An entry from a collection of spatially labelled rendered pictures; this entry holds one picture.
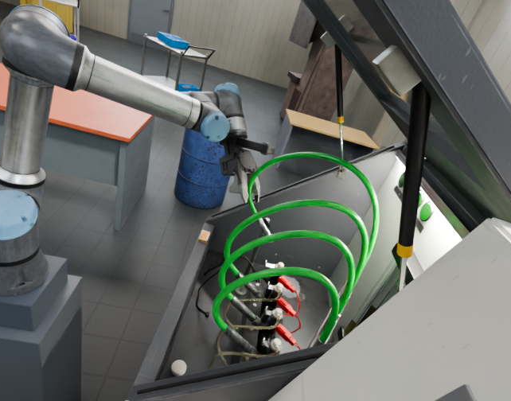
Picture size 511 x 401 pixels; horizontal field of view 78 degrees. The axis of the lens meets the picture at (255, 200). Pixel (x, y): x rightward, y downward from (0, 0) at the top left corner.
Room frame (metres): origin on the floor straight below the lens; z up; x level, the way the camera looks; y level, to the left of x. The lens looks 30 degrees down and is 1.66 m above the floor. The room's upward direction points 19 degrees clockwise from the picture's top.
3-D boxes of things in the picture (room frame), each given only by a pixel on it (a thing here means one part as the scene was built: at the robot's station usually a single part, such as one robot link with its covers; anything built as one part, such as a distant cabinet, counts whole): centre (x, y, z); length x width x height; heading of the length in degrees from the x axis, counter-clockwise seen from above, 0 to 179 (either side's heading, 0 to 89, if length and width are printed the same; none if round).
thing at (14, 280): (0.54, 0.55, 0.95); 0.15 x 0.15 x 0.10
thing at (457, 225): (0.69, -0.39, 1.43); 0.54 x 0.03 x 0.02; 3
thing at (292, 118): (4.32, -0.65, 0.33); 1.22 x 0.64 x 0.65; 100
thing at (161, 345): (0.66, 0.12, 0.87); 0.62 x 0.04 x 0.16; 3
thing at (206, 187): (2.66, 0.55, 0.38); 0.51 x 0.51 x 0.76
